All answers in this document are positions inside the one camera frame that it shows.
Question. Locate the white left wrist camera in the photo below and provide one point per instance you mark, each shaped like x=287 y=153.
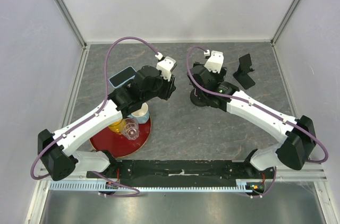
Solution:
x=165 y=65

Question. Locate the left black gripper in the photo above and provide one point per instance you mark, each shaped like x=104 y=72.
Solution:
x=170 y=87

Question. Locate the light blue cable duct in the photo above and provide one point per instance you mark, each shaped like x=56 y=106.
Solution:
x=98 y=185

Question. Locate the black folding phone stand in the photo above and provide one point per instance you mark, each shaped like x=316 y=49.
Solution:
x=243 y=70

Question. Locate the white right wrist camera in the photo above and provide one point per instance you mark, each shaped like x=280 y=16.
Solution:
x=214 y=61

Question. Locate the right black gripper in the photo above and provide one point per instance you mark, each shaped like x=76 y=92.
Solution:
x=219 y=77

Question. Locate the phone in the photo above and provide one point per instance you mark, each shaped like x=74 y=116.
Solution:
x=118 y=79

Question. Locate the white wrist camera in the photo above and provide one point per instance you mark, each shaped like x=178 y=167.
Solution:
x=165 y=65
x=214 y=61

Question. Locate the yellow plastic cup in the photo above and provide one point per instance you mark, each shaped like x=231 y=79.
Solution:
x=116 y=127

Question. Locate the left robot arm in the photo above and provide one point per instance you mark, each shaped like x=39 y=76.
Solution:
x=58 y=150

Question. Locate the black round-base phone stand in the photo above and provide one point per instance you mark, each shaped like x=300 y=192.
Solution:
x=199 y=98

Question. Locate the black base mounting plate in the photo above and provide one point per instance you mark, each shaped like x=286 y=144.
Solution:
x=184 y=172

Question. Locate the light blue cream mug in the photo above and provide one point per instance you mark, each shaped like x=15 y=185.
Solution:
x=141 y=115

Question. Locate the clear glass cup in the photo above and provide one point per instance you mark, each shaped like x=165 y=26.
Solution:
x=130 y=129

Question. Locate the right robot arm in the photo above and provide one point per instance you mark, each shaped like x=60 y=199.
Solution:
x=293 y=135

